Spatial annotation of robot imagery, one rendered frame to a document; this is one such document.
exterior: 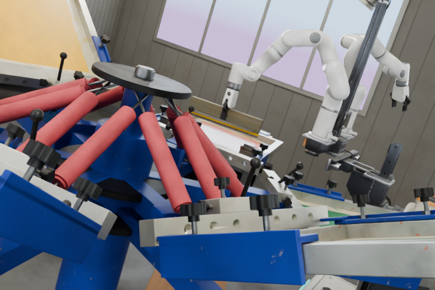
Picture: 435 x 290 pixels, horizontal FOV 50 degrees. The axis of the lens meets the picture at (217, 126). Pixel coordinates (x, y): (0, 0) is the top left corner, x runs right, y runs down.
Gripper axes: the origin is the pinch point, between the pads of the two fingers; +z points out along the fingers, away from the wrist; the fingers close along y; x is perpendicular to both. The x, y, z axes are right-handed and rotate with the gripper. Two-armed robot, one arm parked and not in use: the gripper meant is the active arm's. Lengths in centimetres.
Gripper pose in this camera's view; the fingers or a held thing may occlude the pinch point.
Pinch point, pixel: (224, 115)
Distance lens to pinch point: 245.0
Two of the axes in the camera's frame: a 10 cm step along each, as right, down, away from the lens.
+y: 3.2, -1.2, 9.4
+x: -9.1, -3.3, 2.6
